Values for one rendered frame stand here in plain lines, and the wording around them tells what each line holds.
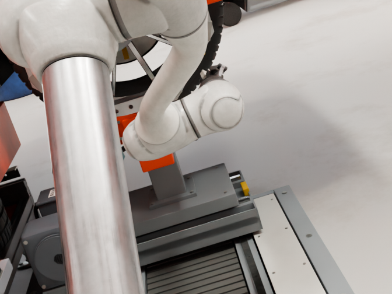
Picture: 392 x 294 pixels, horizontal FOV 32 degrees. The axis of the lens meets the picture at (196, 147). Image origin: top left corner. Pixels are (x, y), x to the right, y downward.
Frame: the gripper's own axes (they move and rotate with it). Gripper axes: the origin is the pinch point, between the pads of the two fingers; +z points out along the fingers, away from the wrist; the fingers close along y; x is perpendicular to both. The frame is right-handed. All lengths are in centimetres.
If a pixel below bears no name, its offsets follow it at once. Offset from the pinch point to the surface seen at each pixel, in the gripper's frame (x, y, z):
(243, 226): -35, -38, 9
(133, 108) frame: 13.0, -19.0, 7.3
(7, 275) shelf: 26, -55, -44
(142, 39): 18.1, -3.1, 29.4
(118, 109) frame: 16.9, -21.4, 7.3
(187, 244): -22, -51, 9
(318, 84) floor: -91, 2, 179
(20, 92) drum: 63, -146, 418
